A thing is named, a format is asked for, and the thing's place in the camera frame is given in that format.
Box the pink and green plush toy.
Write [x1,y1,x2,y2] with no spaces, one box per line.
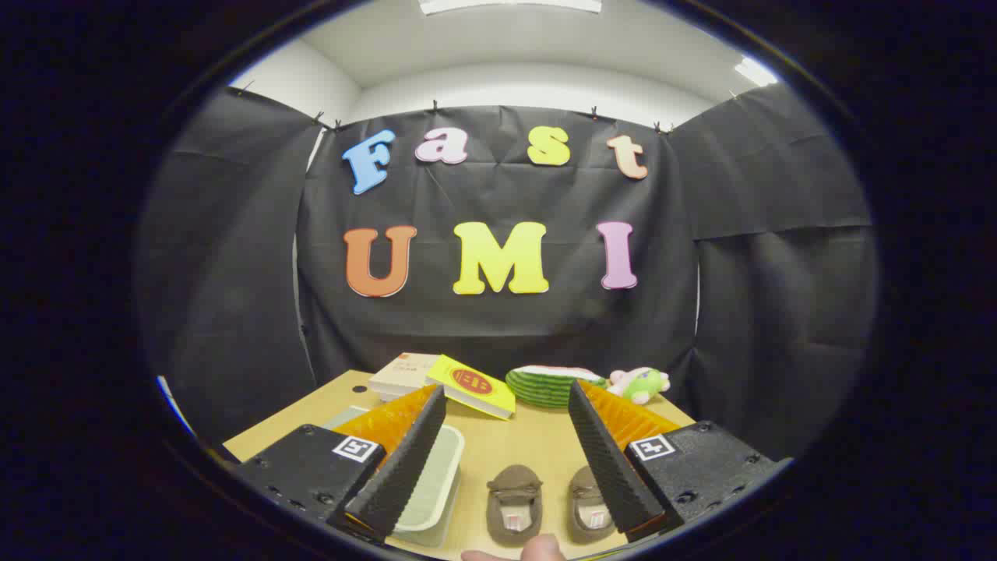
[607,367,671,405]

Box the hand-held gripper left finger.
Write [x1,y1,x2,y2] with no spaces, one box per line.
[232,383,448,544]

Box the cream plastic storage box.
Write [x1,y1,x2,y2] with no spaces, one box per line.
[323,405,466,549]

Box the brown fuzzy shoe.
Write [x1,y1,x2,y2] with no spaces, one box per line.
[486,464,544,546]
[567,465,616,545]

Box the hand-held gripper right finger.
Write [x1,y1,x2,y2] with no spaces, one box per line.
[567,379,794,544]

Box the ceiling light panel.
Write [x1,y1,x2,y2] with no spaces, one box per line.
[734,57,779,87]
[419,0,603,16]

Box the yellow book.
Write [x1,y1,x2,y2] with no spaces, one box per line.
[426,355,516,421]

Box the watermelon slice plush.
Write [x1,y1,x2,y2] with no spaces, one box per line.
[506,365,607,409]

